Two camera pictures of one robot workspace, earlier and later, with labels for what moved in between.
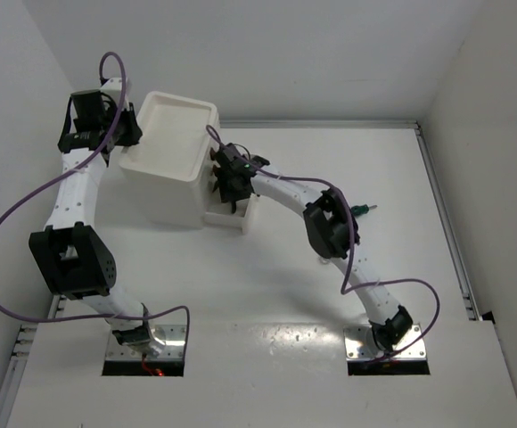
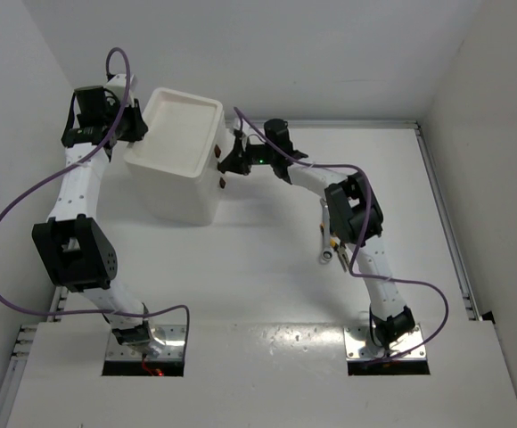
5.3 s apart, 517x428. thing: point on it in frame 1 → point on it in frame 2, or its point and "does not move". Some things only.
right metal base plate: (356, 347) does not move
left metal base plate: (173, 337) does not move
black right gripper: (228, 193) → (236, 163)
